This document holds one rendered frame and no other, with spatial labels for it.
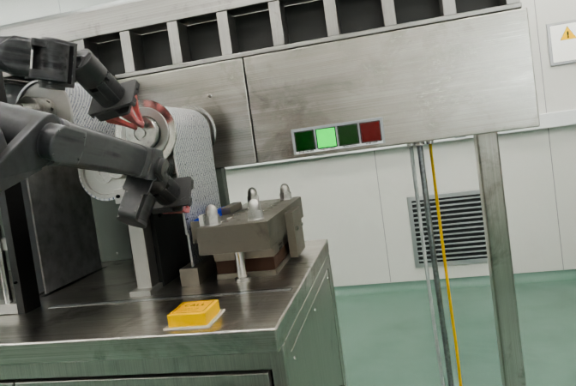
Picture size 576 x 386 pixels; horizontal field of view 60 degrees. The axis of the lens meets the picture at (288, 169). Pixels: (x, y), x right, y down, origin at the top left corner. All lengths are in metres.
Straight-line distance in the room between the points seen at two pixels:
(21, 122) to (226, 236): 0.60
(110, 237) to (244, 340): 0.88
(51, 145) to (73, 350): 0.50
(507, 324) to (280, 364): 0.93
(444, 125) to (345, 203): 2.44
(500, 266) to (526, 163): 2.26
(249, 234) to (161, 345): 0.30
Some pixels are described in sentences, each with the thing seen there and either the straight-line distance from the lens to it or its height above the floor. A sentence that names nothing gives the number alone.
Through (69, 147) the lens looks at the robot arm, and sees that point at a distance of 0.59.
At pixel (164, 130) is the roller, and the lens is 1.13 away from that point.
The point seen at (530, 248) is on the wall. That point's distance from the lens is 3.90.
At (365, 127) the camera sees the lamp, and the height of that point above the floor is 1.20.
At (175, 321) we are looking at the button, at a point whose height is 0.91.
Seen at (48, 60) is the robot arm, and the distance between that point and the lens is 0.95.
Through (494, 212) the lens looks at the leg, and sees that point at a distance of 1.56.
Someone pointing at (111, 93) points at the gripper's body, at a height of 1.32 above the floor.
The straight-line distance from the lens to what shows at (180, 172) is 1.14.
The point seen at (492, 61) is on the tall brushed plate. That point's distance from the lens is 1.39.
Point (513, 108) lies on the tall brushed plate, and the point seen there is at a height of 1.19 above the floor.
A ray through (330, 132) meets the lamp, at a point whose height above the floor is 1.20.
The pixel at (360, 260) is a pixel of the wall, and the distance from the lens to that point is 3.82.
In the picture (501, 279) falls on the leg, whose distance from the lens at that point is 1.61.
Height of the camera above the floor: 1.18
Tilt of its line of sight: 3 degrees down
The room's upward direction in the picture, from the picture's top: 8 degrees counter-clockwise
